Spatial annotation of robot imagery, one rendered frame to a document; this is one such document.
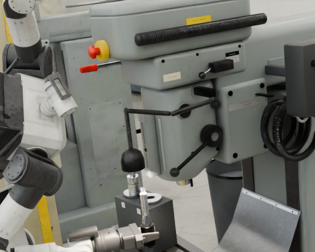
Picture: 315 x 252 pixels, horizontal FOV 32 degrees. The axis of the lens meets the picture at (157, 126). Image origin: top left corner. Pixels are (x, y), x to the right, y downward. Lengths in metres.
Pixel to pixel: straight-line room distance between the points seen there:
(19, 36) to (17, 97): 0.20
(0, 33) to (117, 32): 1.82
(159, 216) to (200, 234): 2.31
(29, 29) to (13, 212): 0.57
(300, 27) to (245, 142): 0.43
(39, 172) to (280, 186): 0.88
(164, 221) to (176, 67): 0.70
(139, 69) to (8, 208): 0.57
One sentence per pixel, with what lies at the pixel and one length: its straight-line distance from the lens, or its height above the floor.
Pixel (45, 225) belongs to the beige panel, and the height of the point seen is 0.52.
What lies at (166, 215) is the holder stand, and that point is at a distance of 2.09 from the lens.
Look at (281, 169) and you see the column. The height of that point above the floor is 1.24.
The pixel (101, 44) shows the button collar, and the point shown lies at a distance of 1.60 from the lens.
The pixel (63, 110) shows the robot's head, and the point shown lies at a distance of 1.69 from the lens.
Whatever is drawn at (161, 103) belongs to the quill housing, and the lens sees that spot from 1.66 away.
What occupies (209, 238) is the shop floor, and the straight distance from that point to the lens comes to 4.30.
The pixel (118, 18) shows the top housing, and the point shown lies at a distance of 1.53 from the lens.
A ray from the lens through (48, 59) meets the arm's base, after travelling 1.90.
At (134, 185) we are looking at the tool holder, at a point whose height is 1.18.
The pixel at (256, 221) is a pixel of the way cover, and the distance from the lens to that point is 2.13.
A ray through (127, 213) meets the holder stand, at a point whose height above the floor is 1.09.
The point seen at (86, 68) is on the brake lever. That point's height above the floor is 1.70.
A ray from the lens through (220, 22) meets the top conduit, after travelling 1.64.
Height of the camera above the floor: 1.94
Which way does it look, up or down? 15 degrees down
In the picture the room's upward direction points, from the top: 7 degrees counter-clockwise
